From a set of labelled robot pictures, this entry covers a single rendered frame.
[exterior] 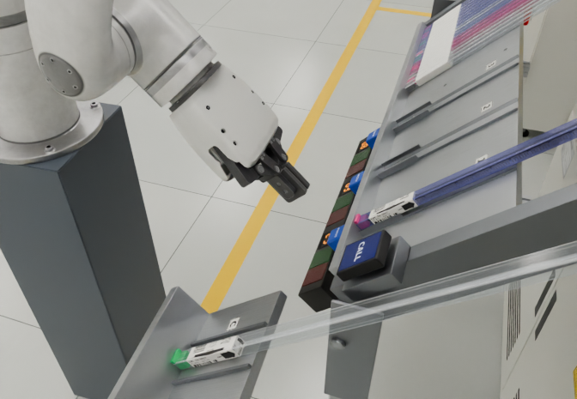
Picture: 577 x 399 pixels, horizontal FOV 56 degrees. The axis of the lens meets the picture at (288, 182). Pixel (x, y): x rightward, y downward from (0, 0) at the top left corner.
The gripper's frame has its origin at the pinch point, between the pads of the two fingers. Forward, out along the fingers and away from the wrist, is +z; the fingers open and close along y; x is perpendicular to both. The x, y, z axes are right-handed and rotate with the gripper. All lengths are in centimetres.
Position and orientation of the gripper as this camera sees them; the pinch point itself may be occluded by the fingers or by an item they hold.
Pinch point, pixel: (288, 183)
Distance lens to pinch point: 62.7
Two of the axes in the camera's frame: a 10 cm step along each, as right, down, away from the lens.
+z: 6.7, 6.9, 2.9
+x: 6.7, -3.9, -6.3
